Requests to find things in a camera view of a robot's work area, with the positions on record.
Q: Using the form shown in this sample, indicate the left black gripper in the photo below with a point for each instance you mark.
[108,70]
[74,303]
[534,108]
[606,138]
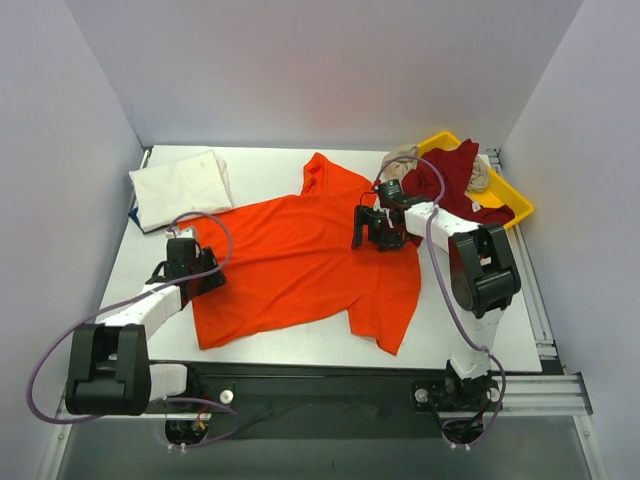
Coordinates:
[209,275]

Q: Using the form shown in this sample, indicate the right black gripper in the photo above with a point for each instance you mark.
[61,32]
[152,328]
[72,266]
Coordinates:
[368,226]

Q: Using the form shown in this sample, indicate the orange t shirt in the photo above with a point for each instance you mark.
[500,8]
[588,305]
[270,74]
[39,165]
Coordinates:
[292,263]

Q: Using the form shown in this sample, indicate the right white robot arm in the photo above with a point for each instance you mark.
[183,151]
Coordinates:
[473,263]

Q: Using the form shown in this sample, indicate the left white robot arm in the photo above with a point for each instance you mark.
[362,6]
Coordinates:
[110,372]

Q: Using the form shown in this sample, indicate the beige t shirt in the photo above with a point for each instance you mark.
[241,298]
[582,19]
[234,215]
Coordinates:
[397,164]

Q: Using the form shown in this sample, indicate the dark red t shirt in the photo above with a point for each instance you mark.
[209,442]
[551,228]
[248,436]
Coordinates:
[455,167]

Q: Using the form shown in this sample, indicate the folded blue t shirt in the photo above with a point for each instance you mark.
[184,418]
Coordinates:
[133,215]

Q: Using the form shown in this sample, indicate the folded white t shirt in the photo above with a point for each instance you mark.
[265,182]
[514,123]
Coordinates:
[196,183]

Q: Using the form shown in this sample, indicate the yellow plastic bin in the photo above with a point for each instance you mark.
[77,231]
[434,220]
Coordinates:
[499,191]

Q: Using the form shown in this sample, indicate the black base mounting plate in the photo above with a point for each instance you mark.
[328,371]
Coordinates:
[294,402]

